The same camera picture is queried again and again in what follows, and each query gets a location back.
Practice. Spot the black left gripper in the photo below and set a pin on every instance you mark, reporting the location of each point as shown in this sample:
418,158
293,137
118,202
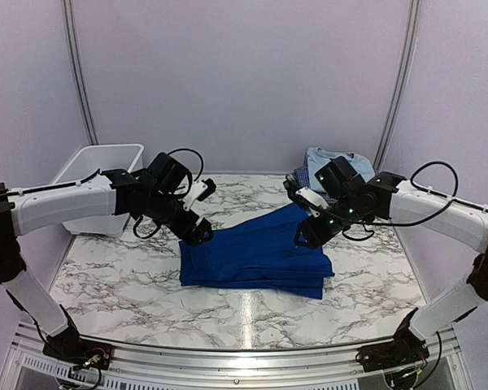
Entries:
194,239

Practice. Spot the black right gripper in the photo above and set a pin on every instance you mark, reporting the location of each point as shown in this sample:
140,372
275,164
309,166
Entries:
315,236

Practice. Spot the light blue garment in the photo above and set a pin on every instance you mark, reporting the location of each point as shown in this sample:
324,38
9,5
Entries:
318,157

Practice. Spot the blue checked shirt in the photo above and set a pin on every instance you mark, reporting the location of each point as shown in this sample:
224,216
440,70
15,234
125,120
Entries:
299,178

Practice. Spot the dark blue garment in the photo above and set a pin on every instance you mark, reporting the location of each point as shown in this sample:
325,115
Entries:
258,254

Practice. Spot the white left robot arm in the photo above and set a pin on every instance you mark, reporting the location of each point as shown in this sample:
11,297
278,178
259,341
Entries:
31,220

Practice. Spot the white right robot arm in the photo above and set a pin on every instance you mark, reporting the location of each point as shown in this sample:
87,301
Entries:
445,235

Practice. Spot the white plastic laundry bin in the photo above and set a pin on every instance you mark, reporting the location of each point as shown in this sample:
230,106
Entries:
104,157

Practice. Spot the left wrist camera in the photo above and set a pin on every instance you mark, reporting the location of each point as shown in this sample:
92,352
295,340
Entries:
199,191

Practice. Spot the left wall aluminium post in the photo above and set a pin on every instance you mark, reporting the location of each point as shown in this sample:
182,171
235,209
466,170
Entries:
69,23

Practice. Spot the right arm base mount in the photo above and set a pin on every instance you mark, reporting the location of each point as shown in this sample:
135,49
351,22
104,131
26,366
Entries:
405,348

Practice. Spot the aluminium front frame rail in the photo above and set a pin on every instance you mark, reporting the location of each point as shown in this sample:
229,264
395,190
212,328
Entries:
140,366

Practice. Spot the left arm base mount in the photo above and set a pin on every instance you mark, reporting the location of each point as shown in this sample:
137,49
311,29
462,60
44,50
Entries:
70,346

